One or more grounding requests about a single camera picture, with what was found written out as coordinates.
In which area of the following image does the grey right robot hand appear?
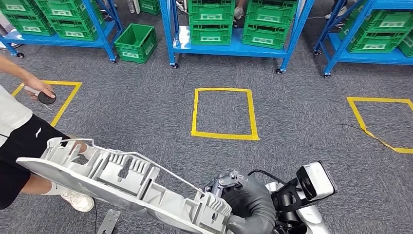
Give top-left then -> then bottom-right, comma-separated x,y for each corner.
204,171 -> 278,234

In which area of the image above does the silver plastic wheel hubcap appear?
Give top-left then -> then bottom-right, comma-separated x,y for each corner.
15,137 -> 233,234

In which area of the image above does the black round remote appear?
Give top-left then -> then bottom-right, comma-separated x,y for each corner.
24,85 -> 57,105

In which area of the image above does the blue metal shelf rack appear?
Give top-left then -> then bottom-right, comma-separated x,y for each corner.
0,0 -> 123,63
313,0 -> 413,79
159,0 -> 315,76

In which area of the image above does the robot left foot plate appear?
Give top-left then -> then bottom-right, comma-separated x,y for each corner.
96,209 -> 122,234

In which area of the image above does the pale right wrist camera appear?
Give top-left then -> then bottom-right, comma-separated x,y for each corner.
296,160 -> 338,202

